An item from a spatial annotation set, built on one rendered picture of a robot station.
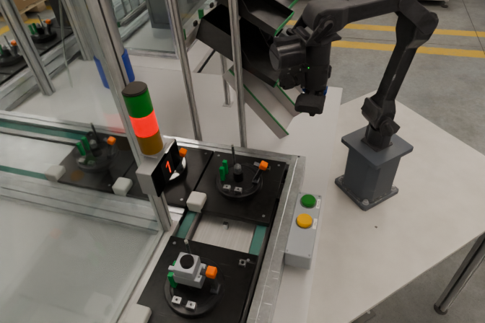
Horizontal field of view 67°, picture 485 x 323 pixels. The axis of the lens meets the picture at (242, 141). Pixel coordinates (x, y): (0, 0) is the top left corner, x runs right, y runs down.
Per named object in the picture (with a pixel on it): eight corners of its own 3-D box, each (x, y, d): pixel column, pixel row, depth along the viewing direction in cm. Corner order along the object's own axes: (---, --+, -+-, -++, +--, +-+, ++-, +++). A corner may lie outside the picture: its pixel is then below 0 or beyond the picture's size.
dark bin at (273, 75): (289, 67, 116) (299, 49, 111) (273, 88, 108) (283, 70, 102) (216, 20, 118) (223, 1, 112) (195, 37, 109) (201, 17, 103)
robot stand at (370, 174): (398, 192, 117) (414, 147, 103) (364, 212, 112) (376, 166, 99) (366, 165, 127) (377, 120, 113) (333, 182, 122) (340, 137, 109)
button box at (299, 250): (320, 208, 109) (322, 194, 105) (309, 270, 94) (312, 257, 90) (296, 203, 111) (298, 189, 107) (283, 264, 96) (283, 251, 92)
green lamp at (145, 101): (157, 104, 74) (152, 84, 71) (146, 120, 71) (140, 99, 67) (136, 102, 75) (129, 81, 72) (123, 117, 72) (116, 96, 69)
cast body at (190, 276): (208, 270, 82) (204, 254, 78) (201, 289, 79) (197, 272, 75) (174, 262, 84) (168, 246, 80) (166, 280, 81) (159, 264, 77)
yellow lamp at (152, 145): (167, 141, 81) (162, 124, 77) (156, 156, 77) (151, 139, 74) (146, 138, 82) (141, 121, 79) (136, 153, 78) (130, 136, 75)
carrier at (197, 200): (286, 166, 116) (286, 136, 108) (268, 228, 99) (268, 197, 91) (215, 154, 122) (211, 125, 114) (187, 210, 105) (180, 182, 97)
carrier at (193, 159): (213, 154, 122) (209, 125, 114) (186, 210, 105) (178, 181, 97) (149, 144, 128) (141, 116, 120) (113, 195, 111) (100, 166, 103)
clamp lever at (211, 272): (220, 284, 82) (216, 267, 77) (217, 292, 81) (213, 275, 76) (206, 280, 83) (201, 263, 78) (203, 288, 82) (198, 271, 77)
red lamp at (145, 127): (162, 124, 77) (157, 105, 74) (151, 139, 74) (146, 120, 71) (141, 121, 79) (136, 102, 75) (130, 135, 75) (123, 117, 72)
